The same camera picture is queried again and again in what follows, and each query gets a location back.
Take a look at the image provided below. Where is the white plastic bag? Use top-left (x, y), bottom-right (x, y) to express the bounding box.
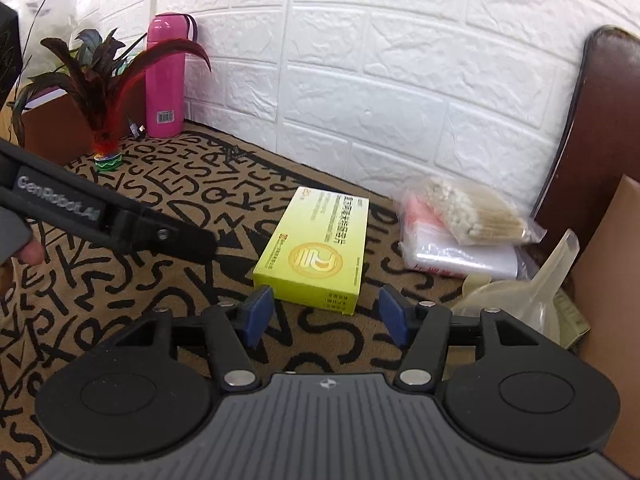
top-left (15, 0), bottom-right (83, 81)

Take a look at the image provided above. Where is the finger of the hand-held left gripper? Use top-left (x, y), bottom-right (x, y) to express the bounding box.
top-left (102, 204), bottom-right (219, 264)

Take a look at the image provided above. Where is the pink thermos bottle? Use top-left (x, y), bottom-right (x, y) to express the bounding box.
top-left (145, 12), bottom-right (199, 139)

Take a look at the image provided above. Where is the clear plastic funnel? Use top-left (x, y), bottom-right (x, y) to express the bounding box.
top-left (452, 229), bottom-right (581, 347)

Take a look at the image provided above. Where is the yellow medicine box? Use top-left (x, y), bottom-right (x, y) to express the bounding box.
top-left (252, 186), bottom-right (371, 316)

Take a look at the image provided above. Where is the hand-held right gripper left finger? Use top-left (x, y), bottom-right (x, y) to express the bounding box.
top-left (112, 285), bottom-right (275, 392)

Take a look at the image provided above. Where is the red feather shuttlecock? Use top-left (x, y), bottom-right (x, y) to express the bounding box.
top-left (15, 30), bottom-right (213, 173)

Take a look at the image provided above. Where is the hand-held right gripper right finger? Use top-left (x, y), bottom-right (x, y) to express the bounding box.
top-left (378, 284), bottom-right (538, 391)

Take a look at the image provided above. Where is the dark brown headboard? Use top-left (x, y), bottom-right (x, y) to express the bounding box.
top-left (530, 25), bottom-right (640, 248)

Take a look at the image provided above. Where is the cotton swab bag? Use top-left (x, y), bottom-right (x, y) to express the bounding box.
top-left (415, 176), bottom-right (548, 248)

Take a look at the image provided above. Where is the small green box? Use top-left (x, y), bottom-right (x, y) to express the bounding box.
top-left (552, 292), bottom-right (591, 351)

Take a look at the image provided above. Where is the person's left hand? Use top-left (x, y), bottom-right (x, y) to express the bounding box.
top-left (11, 241), bottom-right (46, 267)

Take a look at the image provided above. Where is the black box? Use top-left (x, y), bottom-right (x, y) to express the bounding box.
top-left (0, 2), bottom-right (24, 107)

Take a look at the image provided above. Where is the clear zip bag pack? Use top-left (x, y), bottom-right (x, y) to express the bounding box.
top-left (397, 192), bottom-right (521, 281)

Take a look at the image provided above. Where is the brown storage box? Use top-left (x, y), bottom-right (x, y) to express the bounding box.
top-left (20, 87), bottom-right (147, 166)

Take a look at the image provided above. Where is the letter print mat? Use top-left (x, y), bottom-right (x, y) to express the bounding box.
top-left (0, 119), bottom-right (501, 480)

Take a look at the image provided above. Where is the brown cardboard box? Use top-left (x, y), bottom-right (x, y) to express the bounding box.
top-left (570, 174), bottom-right (640, 480)

